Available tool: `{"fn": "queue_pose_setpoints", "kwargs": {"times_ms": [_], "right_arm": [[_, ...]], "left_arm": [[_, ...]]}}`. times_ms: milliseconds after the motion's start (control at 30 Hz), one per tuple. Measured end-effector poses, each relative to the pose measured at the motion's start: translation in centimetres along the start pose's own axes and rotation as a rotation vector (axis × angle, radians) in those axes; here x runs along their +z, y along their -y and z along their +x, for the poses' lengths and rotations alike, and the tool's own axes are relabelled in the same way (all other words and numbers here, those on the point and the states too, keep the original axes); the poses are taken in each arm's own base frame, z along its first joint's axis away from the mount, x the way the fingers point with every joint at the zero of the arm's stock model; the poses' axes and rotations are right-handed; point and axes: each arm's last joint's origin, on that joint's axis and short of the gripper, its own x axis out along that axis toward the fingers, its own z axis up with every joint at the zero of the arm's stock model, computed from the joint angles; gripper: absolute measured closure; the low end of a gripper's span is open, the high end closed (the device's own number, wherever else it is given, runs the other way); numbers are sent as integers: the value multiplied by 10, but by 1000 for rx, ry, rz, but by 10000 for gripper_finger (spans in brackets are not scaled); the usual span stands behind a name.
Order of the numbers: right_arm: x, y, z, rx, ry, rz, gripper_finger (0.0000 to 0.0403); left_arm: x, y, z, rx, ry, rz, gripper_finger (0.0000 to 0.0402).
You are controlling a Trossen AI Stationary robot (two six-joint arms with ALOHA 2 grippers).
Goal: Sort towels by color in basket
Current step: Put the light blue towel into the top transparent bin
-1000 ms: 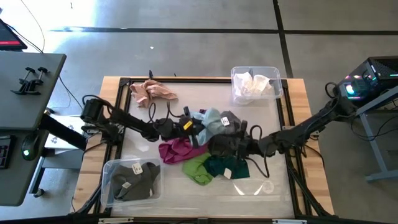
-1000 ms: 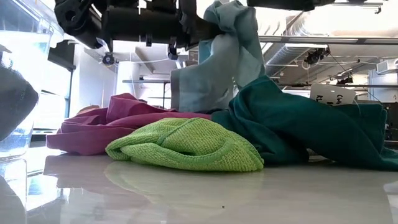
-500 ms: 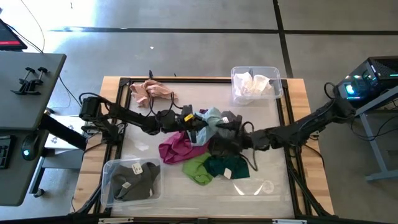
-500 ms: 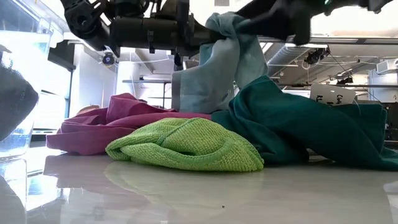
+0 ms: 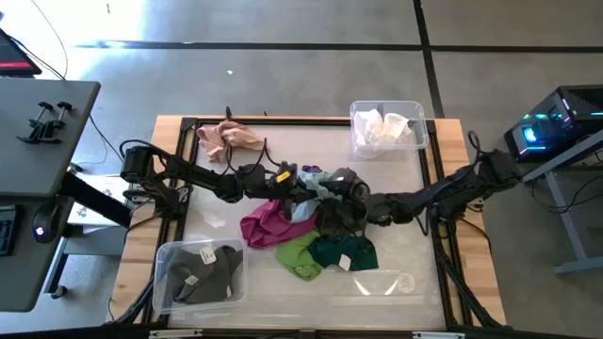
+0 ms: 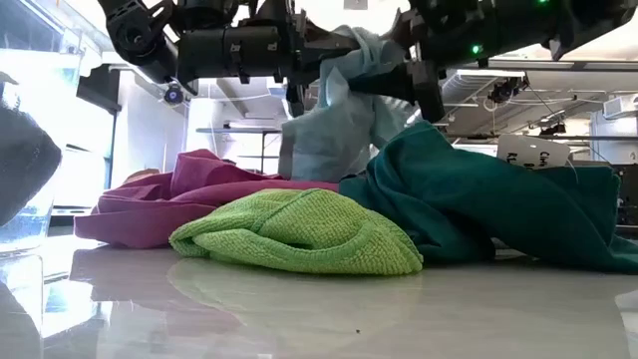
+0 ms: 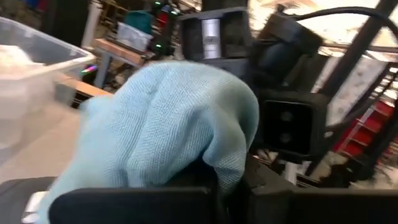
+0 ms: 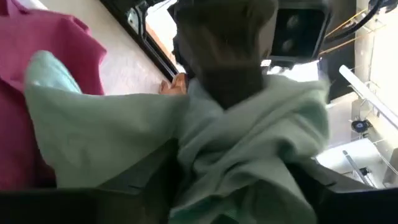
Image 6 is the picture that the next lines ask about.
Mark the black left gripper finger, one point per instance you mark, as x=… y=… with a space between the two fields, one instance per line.
x=334 y=50

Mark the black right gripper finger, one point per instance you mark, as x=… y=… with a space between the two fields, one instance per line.
x=389 y=85

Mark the light blue towel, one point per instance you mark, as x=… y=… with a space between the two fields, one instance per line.
x=339 y=134

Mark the dark teal towel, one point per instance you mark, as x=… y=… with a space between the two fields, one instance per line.
x=473 y=199

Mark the lime green towel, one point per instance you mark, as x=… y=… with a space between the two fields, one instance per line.
x=299 y=234

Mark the peach towel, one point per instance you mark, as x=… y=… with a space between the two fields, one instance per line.
x=142 y=175

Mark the magenta towel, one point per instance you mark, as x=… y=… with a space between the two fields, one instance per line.
x=149 y=209

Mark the dark grey towel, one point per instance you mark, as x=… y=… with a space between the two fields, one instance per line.
x=25 y=164

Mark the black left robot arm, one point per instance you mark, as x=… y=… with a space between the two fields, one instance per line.
x=224 y=50

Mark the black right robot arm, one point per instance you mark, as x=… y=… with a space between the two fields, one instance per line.
x=548 y=25

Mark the black ceiling-mounted device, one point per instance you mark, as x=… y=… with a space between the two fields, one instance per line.
x=506 y=90

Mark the dark hanging box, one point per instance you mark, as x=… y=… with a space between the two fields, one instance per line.
x=99 y=87

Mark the clear plastic bin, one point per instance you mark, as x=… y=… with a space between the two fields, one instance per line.
x=50 y=50

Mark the white wall air unit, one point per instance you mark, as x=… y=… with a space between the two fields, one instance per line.
x=620 y=107

